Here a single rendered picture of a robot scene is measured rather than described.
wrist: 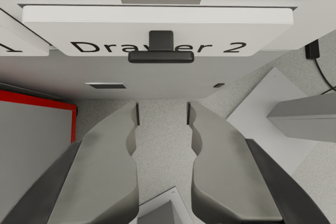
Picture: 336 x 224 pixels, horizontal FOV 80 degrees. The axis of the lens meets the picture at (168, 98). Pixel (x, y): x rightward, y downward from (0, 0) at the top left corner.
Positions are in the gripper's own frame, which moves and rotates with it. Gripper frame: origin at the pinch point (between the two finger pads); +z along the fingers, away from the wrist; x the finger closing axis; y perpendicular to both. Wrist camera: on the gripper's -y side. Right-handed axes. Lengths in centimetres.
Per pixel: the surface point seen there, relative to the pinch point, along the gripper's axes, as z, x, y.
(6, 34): 13.5, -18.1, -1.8
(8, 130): 36, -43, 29
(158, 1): 11.1, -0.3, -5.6
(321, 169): 65, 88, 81
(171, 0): 11.0, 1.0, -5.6
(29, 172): 36, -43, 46
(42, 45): 18.4, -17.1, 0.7
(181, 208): 54, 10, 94
